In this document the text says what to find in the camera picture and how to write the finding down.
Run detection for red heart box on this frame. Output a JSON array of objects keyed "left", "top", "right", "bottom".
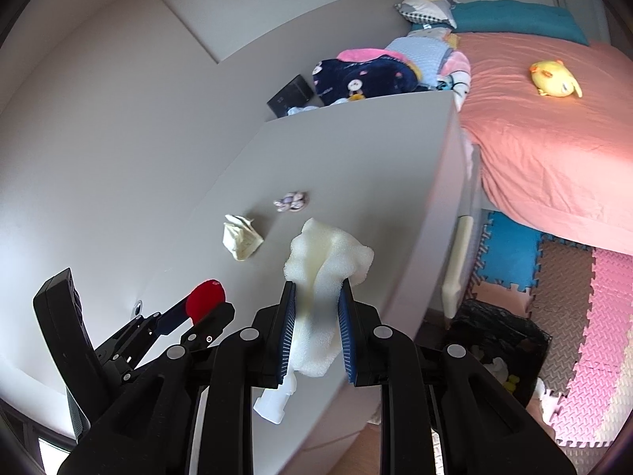
[{"left": 184, "top": 280, "right": 226, "bottom": 325}]

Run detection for black trash bin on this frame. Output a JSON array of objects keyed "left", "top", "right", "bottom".
[{"left": 445, "top": 299, "right": 552, "bottom": 407}]

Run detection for folded lined paper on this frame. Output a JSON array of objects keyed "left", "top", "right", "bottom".
[{"left": 222, "top": 215, "right": 264, "bottom": 262}]

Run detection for purple gingham flower clip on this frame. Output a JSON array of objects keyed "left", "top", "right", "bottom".
[{"left": 274, "top": 191, "right": 308, "bottom": 212}]

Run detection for navy patterned blanket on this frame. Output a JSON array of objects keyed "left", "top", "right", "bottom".
[{"left": 312, "top": 55, "right": 423, "bottom": 105}]

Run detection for foam puzzle floor mat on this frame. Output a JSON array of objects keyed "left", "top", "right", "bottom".
[{"left": 467, "top": 210, "right": 632, "bottom": 474}]

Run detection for pink folded clothes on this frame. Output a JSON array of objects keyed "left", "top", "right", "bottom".
[{"left": 336, "top": 48, "right": 409, "bottom": 63}]

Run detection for white pink cartoon garment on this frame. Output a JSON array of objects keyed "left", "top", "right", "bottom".
[{"left": 437, "top": 50, "right": 471, "bottom": 112}]

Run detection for pink bed sheet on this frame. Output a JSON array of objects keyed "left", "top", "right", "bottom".
[{"left": 459, "top": 33, "right": 632, "bottom": 254}]

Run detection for light blue folded blanket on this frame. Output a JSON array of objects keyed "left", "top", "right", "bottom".
[{"left": 386, "top": 36, "right": 453, "bottom": 80}]

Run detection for yellow chick plush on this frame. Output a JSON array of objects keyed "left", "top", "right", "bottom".
[{"left": 529, "top": 60, "right": 583, "bottom": 98}]

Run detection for grey patterned pillow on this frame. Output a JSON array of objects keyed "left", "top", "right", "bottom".
[{"left": 395, "top": 0, "right": 457, "bottom": 29}]

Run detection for teal pillow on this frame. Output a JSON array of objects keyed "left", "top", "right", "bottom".
[{"left": 409, "top": 0, "right": 591, "bottom": 46}]

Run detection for black wall socket panel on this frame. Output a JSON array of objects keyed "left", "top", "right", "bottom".
[{"left": 267, "top": 75, "right": 315, "bottom": 118}]

